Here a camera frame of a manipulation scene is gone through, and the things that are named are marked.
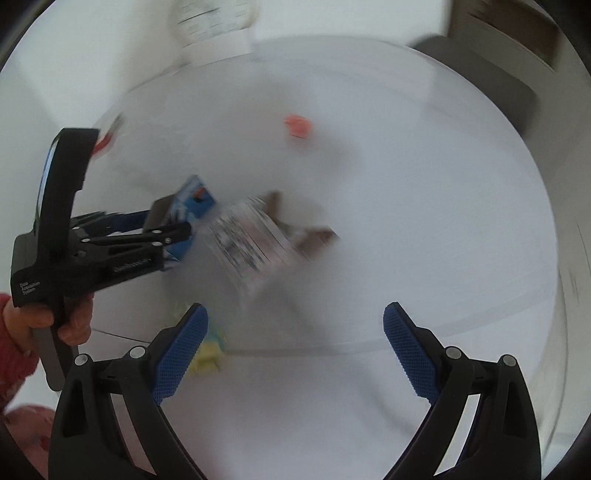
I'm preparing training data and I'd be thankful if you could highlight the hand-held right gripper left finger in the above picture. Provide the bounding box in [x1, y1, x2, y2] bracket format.
[50, 302, 209, 480]

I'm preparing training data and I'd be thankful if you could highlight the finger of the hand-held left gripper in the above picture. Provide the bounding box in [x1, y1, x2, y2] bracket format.
[85, 222, 193, 250]
[69, 209, 158, 234]

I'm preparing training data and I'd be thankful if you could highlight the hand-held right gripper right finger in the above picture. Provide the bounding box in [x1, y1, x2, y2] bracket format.
[383, 302, 541, 480]

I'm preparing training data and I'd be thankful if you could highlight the blue drink carton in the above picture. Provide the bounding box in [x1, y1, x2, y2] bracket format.
[151, 174, 219, 271]

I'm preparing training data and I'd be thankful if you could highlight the person's left forearm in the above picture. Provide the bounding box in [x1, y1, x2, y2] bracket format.
[0, 295, 41, 412]

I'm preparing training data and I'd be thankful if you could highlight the person's left hand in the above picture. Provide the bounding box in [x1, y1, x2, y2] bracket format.
[11, 293, 95, 357]

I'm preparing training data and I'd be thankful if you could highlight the yellow wrapper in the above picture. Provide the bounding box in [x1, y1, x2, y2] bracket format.
[172, 302, 228, 376]

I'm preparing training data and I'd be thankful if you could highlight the red and white small box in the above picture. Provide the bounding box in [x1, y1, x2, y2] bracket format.
[91, 113, 126, 157]

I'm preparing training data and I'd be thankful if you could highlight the clear plastic labelled wrapper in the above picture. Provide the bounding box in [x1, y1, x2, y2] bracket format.
[207, 196, 302, 297]

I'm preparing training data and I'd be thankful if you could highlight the small orange wrapper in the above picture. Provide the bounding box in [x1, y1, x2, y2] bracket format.
[283, 114, 313, 139]

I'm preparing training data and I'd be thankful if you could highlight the white card box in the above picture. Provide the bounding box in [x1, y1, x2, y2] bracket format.
[185, 31, 253, 66]

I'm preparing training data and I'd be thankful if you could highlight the grey chair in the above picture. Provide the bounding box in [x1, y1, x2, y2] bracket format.
[409, 36, 539, 138]

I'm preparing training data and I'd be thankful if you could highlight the beige wardrobe cabinet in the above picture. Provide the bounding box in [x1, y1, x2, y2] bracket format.
[450, 0, 575, 68]

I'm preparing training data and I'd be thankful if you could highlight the round white wall clock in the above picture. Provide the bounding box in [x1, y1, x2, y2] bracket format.
[173, 0, 260, 37]

